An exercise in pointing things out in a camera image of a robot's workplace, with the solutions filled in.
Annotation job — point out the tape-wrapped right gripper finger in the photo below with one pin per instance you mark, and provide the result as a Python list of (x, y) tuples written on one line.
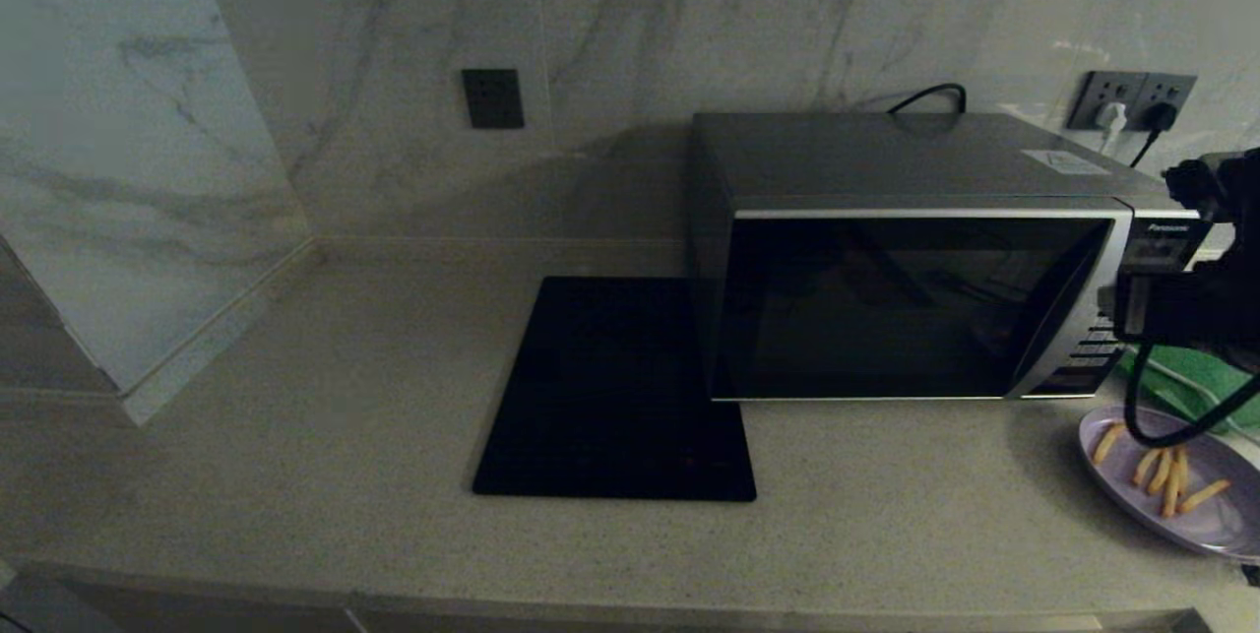
[(1132, 323), (1134, 286)]

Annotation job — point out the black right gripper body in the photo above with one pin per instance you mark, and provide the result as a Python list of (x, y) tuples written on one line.
[(1201, 308)]

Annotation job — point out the purple plate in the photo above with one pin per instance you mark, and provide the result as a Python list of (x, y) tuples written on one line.
[(1221, 525)]

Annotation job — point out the dark glass microwave door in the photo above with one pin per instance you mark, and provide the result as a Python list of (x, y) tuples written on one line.
[(886, 308)]

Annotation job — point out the silver microwave oven body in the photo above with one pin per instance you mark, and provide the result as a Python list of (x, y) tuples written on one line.
[(886, 156)]

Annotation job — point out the green plastic tray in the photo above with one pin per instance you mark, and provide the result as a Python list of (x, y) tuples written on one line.
[(1181, 382)]

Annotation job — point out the white plug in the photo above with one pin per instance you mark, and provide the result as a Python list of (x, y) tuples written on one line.
[(1113, 121)]

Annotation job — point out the black induction cooktop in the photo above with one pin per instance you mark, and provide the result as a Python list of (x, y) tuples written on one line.
[(610, 387)]

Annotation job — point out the black double wall socket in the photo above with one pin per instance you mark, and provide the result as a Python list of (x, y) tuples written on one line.
[(1132, 87)]

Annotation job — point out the black single wall socket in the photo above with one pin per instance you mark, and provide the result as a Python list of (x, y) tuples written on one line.
[(492, 98)]

